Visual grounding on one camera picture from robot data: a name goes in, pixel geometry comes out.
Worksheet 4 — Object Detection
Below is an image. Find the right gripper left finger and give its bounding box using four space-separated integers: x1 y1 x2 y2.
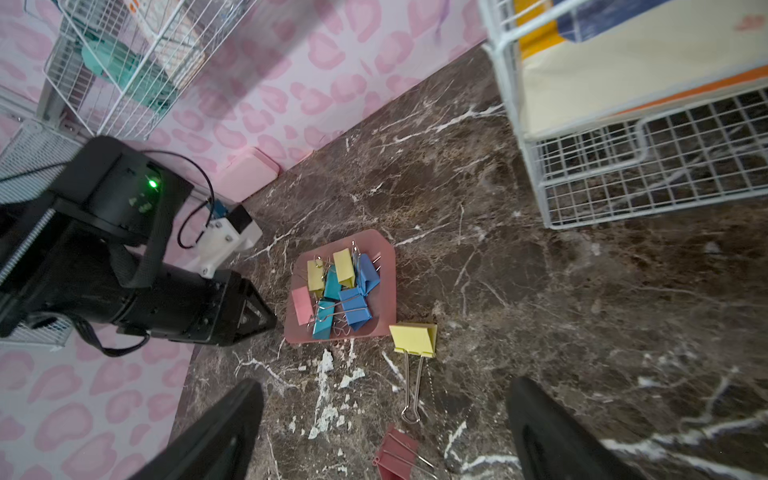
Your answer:
133 379 264 480

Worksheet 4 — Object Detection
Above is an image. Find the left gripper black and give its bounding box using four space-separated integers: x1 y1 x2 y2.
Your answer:
1 136 277 347

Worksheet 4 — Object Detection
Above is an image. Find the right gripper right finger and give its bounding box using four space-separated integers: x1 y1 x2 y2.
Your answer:
505 377 641 479

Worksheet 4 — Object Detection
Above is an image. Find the teal binder clip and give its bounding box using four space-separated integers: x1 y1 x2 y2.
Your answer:
323 266 342 301
312 300 336 340

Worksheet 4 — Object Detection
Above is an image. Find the pink binder clip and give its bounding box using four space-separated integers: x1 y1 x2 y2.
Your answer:
291 286 314 325
372 424 437 480

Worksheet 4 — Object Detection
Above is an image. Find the blue binder clip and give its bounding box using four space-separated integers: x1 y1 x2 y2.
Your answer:
339 289 373 331
356 253 380 297

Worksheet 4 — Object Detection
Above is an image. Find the pink plastic storage box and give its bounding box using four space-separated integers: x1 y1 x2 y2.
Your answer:
283 229 397 345

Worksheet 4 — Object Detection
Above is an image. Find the large yellow binder clip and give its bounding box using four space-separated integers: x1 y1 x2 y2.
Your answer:
389 323 437 425

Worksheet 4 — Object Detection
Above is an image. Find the pink box lid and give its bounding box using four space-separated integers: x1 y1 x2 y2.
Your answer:
213 147 281 203

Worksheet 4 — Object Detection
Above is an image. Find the green desk lamp gadget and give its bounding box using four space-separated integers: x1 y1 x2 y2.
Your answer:
81 38 177 112

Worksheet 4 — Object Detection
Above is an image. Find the cream book lower tray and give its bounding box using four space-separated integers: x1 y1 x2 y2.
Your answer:
520 1 767 136

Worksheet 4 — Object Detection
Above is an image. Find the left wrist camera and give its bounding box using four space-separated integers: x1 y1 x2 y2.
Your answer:
195 205 263 279

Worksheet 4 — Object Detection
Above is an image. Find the white wire wall shelf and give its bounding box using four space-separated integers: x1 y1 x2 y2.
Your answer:
22 0 255 140

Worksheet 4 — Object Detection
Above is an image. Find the white wire desk organizer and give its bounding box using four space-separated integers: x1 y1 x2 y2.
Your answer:
479 1 767 229

